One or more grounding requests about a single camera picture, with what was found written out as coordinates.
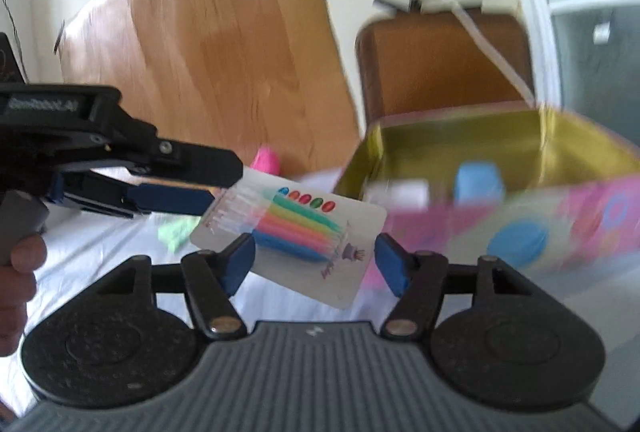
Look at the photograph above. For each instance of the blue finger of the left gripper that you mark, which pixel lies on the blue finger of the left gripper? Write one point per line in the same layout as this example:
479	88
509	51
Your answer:
100	194
172	160

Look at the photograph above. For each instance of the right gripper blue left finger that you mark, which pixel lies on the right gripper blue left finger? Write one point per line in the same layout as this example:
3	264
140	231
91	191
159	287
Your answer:
210	280

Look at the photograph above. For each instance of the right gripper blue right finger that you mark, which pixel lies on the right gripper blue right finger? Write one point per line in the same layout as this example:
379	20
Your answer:
416	279

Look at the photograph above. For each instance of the birthday candles card pack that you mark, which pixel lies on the birthday candles card pack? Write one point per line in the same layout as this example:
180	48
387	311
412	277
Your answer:
315	243

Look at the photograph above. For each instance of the person's left hand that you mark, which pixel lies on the person's left hand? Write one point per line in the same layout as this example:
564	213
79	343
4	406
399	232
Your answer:
18	287

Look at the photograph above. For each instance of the pink glitter cloth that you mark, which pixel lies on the pink glitter cloth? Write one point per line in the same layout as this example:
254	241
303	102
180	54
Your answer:
266	161

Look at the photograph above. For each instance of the light green cloth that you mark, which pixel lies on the light green cloth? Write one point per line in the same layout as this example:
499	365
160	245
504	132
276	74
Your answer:
174	231

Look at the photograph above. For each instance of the white small box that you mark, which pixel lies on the white small box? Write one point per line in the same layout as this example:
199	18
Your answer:
398	195

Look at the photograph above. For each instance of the blue sponge block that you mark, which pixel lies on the blue sponge block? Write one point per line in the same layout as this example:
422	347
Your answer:
478	182

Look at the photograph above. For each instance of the wood pattern vinyl sheet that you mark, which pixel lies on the wood pattern vinyl sheet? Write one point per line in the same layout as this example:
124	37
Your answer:
236	74

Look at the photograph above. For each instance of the pink macaron tin box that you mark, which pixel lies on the pink macaron tin box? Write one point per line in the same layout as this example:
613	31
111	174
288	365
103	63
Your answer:
534	149

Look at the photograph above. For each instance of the frosted glass door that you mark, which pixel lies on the frosted glass door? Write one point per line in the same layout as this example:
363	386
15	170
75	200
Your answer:
585	56

